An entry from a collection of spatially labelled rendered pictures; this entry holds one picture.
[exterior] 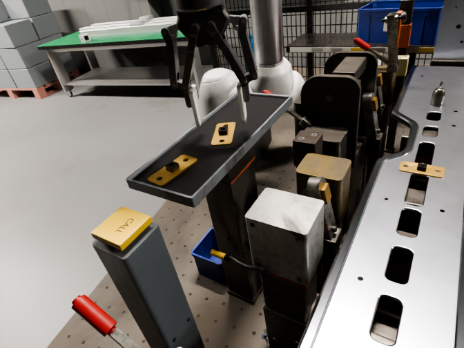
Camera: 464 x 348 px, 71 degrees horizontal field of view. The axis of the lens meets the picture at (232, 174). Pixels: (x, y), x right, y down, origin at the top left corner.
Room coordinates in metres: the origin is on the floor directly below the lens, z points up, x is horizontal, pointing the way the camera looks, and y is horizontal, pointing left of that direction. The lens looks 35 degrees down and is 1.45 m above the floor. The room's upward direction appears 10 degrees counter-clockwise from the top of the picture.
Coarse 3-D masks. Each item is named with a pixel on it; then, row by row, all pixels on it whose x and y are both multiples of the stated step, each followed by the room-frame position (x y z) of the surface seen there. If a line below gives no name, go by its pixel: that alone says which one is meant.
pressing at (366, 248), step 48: (432, 144) 0.63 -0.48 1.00; (384, 192) 0.49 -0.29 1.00; (432, 192) 0.46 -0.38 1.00; (384, 240) 0.37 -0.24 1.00; (432, 240) 0.35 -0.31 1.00; (336, 288) 0.30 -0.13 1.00; (384, 288) 0.28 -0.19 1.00; (432, 288) 0.27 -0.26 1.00; (336, 336) 0.23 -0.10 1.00; (432, 336) 0.20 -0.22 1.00
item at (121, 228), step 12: (120, 216) 0.36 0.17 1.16; (132, 216) 0.36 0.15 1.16; (144, 216) 0.35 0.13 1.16; (96, 228) 0.35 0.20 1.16; (108, 228) 0.34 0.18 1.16; (120, 228) 0.34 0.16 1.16; (132, 228) 0.33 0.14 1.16; (144, 228) 0.34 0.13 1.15; (108, 240) 0.32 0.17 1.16; (120, 240) 0.31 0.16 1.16; (132, 240) 0.32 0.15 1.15
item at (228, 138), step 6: (216, 126) 0.58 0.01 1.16; (222, 126) 0.56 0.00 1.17; (228, 126) 0.57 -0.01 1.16; (234, 126) 0.57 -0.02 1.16; (216, 132) 0.56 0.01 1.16; (222, 132) 0.54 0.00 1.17; (228, 132) 0.55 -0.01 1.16; (216, 138) 0.54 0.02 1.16; (222, 138) 0.53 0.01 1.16; (228, 138) 0.53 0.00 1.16; (216, 144) 0.51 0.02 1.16; (222, 144) 0.51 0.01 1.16; (228, 144) 0.51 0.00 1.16
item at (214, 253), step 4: (212, 252) 0.41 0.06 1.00; (216, 252) 0.41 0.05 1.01; (220, 252) 0.41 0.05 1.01; (216, 256) 0.40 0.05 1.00; (220, 256) 0.40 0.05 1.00; (224, 256) 0.39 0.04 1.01; (228, 256) 0.39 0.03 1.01; (224, 260) 0.39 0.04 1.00; (228, 260) 0.39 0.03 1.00; (232, 260) 0.39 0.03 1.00; (236, 260) 0.38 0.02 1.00; (240, 264) 0.37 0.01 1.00; (244, 264) 0.37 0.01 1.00; (248, 268) 0.36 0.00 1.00; (252, 268) 0.36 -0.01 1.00; (256, 268) 0.36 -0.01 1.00; (260, 268) 0.36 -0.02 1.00; (264, 272) 0.35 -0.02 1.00; (268, 272) 0.35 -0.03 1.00
